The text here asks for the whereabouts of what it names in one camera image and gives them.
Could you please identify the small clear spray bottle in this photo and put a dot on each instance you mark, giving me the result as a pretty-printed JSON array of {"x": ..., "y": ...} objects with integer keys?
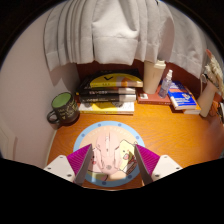
[{"x": 165, "y": 86}]

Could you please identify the black spine book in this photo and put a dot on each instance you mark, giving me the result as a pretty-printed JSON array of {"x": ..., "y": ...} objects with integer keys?
[
  {"x": 106, "y": 98},
  {"x": 106, "y": 91}
]

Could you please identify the black and yellow cover book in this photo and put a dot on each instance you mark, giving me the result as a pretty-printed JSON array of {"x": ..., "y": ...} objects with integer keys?
[{"x": 113, "y": 80}]

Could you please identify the white framed wall panel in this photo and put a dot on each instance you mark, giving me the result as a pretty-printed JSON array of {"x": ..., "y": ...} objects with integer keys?
[{"x": 6, "y": 140}]

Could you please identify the white pleated curtain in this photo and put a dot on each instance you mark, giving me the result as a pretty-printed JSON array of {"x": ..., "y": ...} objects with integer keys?
[{"x": 116, "y": 33}]

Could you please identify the dark mug with green inside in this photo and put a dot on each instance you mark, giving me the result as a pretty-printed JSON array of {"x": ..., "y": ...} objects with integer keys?
[{"x": 65, "y": 108}]

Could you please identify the pink computer mouse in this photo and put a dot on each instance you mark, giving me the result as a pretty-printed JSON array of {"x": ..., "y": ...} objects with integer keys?
[{"x": 108, "y": 153}]

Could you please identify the yellow and white book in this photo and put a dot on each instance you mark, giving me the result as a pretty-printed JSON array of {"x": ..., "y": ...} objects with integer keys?
[{"x": 106, "y": 108}]

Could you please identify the cream tumbler bottle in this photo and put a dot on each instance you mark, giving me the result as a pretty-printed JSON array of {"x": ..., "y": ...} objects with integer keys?
[{"x": 152, "y": 78}]

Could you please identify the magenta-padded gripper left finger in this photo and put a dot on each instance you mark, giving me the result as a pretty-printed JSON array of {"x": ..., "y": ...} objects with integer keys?
[{"x": 78, "y": 160}]

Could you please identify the blue cover book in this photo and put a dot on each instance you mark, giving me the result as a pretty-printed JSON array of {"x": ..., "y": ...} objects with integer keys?
[{"x": 181, "y": 96}]

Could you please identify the flat red book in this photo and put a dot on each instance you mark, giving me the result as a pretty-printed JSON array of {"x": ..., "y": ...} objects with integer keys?
[{"x": 150, "y": 99}]

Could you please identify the round cartoon mouse pad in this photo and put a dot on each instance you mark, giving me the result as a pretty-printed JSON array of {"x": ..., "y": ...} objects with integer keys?
[{"x": 110, "y": 128}]

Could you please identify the white ceramic vase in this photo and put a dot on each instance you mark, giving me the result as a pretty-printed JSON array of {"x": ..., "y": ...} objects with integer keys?
[{"x": 206, "y": 100}]

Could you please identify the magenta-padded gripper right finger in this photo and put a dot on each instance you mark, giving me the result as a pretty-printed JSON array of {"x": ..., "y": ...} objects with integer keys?
[{"x": 148, "y": 160}]

